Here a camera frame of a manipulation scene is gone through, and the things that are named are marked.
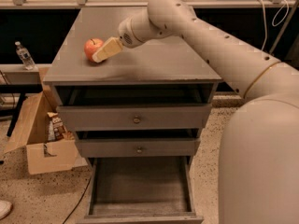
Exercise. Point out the grey top drawer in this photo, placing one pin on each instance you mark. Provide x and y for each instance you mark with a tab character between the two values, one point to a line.
144	107

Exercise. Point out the grey drawer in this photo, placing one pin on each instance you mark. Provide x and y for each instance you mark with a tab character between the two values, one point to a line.
137	143
144	107
148	190

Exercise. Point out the grey bottom drawer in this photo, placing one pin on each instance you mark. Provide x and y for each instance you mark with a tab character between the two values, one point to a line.
148	190

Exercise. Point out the clear plastic water bottle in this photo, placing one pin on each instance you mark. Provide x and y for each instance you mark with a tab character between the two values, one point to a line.
25	56

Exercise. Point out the metal stand pole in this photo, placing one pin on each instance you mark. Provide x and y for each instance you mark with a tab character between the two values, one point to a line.
284	26

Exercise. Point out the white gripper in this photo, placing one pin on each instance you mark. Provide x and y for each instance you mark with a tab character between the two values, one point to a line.
125	32

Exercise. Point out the grey middle drawer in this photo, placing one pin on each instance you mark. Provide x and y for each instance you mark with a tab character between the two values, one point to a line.
137	143

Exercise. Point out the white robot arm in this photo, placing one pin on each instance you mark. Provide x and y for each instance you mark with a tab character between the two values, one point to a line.
259	152

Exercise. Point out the black table leg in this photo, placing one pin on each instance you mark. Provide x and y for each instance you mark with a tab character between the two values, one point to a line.
14	112

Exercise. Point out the open cardboard box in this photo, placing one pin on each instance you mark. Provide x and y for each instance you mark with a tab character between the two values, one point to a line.
32	133

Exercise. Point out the brown snack bag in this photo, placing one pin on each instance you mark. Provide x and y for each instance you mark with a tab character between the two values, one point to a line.
56	127

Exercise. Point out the white shoe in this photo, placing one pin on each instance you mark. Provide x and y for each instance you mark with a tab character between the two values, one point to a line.
5	208

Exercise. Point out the grey wooden drawer cabinet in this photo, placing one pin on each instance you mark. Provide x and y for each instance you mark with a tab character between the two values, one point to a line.
159	62

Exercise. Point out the red apple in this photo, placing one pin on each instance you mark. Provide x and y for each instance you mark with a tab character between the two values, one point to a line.
91	46

